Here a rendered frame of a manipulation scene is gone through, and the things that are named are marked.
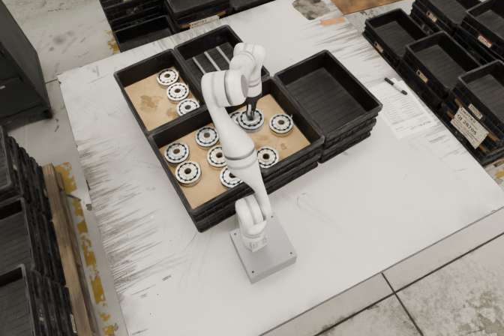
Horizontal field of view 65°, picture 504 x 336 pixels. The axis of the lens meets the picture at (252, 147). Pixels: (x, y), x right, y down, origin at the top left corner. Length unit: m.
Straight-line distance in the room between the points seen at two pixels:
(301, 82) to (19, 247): 1.58
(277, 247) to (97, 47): 2.48
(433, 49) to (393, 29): 0.37
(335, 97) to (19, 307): 1.65
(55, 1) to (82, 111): 2.12
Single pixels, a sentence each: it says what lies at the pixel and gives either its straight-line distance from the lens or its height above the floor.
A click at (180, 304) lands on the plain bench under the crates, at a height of 0.70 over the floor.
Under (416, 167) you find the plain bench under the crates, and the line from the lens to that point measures 1.88.
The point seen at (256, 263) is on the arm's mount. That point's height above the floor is 0.79.
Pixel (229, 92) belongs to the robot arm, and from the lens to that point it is 0.97.
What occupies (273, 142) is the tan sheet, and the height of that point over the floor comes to 0.83.
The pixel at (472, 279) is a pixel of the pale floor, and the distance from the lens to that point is 2.56.
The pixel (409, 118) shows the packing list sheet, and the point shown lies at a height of 0.70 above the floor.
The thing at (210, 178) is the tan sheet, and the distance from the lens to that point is 1.60.
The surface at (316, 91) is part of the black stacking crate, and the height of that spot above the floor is 0.83.
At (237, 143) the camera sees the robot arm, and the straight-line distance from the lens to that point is 1.06.
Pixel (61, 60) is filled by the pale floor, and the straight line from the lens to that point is 3.54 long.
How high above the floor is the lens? 2.24
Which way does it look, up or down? 58 degrees down
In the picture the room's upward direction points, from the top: 3 degrees counter-clockwise
